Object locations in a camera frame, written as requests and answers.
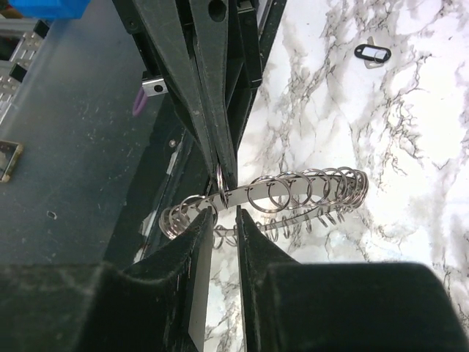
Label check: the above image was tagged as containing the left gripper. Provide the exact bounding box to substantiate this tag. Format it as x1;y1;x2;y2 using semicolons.
134;1;287;186

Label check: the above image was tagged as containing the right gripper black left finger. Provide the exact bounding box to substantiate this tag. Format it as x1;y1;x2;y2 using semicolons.
1;209;213;351

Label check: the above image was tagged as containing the steel disc with keyrings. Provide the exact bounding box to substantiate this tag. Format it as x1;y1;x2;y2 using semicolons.
158;166;369;249

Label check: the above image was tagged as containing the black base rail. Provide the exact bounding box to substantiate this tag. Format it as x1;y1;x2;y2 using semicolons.
103;98;208;269

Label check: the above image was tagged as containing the blue plastic bin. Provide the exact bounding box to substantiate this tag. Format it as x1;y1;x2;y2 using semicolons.
8;0;90;20

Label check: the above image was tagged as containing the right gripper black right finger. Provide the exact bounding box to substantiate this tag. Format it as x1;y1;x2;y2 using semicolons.
236;209;468;351

